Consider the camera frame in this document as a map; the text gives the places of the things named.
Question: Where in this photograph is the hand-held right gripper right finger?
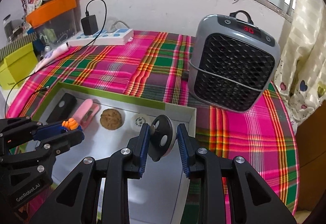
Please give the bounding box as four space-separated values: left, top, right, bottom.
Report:
176 123 297 224

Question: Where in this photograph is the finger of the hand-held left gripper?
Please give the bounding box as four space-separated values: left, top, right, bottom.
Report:
0 130 85 179
0 117 69 148

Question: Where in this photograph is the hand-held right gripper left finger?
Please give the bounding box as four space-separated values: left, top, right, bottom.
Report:
33 123 151 224

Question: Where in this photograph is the blue knitted toy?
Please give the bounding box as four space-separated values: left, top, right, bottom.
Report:
62 118 82 131

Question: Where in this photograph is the black round disc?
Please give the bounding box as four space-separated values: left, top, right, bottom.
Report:
148 115 177 162

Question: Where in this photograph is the black bicycle light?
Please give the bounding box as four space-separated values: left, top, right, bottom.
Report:
46 93 77 124

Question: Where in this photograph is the white printed bottle cap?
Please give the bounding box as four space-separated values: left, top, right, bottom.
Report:
131 114 153 134

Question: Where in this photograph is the large pink clip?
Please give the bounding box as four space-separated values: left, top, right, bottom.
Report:
74 99 101 129

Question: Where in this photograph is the shallow green cardboard box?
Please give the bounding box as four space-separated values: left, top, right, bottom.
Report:
8 83 198 224

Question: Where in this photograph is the brown walnut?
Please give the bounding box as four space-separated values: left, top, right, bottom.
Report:
100 109 125 131

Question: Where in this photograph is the pink green plaid tablecloth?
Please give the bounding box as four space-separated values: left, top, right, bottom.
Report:
6 30 300 224

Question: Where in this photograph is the yellow-green shoebox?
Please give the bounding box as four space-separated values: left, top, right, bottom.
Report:
0 43 39 90

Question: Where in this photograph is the white pink cream tube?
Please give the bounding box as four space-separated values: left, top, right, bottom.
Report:
34 44 69 72

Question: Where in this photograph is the grey striped box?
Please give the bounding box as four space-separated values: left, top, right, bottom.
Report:
0 33 36 61

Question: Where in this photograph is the grey portable heater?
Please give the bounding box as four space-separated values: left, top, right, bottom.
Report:
188 10 281 113

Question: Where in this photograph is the white power strip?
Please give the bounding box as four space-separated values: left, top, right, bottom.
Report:
67 28 134 47

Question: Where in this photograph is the black charger adapter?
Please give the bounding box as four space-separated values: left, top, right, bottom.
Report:
81 15 98 35

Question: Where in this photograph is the orange lidded storage bin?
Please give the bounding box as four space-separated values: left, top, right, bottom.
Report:
25 0 78 45

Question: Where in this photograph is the brown wooden cabinet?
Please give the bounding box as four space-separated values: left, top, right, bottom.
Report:
293 107 326 214

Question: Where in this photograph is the cream patterned curtain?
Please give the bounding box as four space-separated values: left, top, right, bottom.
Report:
275 0 326 128

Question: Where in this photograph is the black charging cable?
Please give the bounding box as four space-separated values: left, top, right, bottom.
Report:
5 0 107 115

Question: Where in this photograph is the white power strip cord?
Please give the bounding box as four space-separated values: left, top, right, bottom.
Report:
106 19 128 32

